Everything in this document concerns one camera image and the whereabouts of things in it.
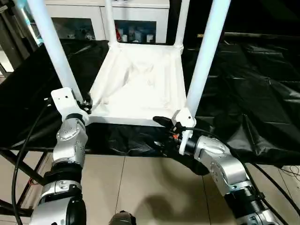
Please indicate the grey metal rack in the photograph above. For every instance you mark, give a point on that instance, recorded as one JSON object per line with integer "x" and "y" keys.
{"x": 16, "y": 28}

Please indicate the dark grey bar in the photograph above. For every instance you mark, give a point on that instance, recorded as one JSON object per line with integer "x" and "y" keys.
{"x": 253, "y": 35}

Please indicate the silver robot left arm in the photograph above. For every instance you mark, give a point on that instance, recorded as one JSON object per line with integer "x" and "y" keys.
{"x": 68, "y": 154}

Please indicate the black robot left foot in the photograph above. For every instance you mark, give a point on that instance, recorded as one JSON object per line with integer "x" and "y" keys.
{"x": 122, "y": 219}

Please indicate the black mat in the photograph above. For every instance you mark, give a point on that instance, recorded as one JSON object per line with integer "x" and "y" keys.
{"x": 253, "y": 103}

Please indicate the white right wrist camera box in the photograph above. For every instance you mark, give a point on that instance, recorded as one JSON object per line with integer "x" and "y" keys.
{"x": 185, "y": 119}

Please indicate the white plastic table leg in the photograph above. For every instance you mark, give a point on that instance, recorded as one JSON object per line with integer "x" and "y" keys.
{"x": 109, "y": 21}
{"x": 206, "y": 51}
{"x": 54, "y": 47}
{"x": 181, "y": 23}

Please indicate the white plastic table top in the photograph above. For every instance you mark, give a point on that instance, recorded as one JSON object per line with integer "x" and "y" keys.
{"x": 136, "y": 79}

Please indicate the black folding table frame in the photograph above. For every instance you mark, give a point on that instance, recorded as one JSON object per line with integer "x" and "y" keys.
{"x": 21, "y": 178}

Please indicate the white glass-door cabinet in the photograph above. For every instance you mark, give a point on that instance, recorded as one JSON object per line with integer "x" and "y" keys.
{"x": 93, "y": 18}

